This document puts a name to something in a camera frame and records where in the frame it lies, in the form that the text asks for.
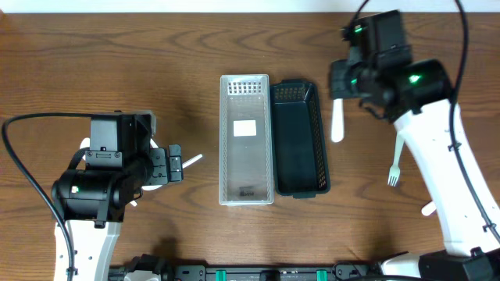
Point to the white plastic spoon far left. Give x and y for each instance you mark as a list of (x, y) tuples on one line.
[(85, 143)]

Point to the black plastic perforated basket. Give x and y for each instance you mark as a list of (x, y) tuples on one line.
[(299, 152)]

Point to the white plastic spoon upper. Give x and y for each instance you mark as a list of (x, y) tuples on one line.
[(153, 144)]

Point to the white plastic fork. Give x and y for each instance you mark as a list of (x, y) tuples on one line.
[(428, 209), (337, 121), (394, 171)]

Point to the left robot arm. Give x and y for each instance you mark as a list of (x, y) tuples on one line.
[(101, 180)]

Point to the clear plastic perforated basket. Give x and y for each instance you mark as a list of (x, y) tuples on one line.
[(246, 147)]

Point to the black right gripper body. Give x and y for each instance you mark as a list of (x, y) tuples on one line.
[(340, 80)]

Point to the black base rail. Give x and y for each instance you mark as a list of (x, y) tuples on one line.
[(149, 267)]

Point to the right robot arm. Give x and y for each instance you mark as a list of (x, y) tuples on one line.
[(419, 99)]

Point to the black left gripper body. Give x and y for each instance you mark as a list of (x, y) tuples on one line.
[(159, 166)]

